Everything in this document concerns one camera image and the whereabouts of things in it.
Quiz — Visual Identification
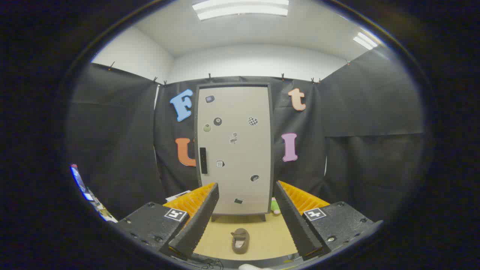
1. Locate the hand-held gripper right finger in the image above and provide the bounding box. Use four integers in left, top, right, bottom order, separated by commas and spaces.
273, 180, 384, 261

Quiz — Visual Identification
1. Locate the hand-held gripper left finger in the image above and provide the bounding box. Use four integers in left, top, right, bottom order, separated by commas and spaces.
112, 183, 220, 261

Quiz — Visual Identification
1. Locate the brown fuzzy shoe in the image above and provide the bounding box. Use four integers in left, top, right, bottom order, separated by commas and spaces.
231, 228, 250, 255

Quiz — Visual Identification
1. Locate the grey shoe cabinet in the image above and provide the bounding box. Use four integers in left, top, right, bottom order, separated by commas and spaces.
194, 82, 275, 222

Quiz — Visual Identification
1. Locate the white book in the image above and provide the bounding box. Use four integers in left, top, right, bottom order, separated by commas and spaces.
166, 190, 192, 202

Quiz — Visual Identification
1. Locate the cluttered white side table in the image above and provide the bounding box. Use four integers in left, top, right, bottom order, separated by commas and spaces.
89, 187, 119, 224

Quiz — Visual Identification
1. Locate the black backdrop cloth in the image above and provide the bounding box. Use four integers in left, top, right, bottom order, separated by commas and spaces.
67, 47, 426, 225

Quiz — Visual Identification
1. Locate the small ceiling light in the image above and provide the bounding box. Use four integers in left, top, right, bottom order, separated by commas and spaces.
352, 32, 378, 50

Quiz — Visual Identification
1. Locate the long ceiling light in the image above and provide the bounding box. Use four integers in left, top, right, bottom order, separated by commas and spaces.
192, 0, 289, 21

